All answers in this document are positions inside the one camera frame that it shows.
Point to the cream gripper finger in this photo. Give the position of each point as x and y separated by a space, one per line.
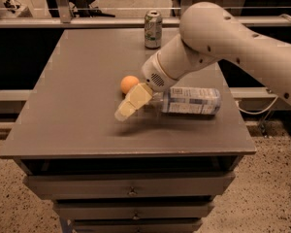
137 97

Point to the orange fruit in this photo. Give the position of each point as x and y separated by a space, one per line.
127 83

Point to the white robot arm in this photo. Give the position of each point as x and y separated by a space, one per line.
207 34

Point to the clear plastic water bottle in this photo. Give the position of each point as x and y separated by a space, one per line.
187 100

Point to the green white soda can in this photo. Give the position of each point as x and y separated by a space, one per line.
153 29

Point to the grey drawer cabinet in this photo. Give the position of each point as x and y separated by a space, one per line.
67 126

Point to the top grey drawer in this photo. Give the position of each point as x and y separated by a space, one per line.
129 185

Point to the grey drawer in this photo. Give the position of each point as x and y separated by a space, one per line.
162 225
129 185
134 210

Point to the grey metal railing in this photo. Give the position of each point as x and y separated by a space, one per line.
36 13

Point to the middle grey drawer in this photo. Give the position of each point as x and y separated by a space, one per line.
134 210

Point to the bottom grey drawer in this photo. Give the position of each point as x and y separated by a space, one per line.
162 225

